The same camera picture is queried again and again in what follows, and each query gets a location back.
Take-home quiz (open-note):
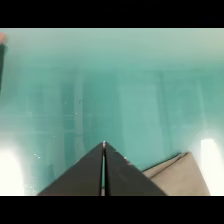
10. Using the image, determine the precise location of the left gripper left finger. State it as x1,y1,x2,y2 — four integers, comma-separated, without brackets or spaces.
37,142,104,197

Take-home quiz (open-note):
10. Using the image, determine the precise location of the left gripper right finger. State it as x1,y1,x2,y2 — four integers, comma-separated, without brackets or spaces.
103,141,168,197

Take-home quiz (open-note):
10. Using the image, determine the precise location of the brown shirt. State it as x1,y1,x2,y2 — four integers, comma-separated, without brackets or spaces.
142,151,211,197

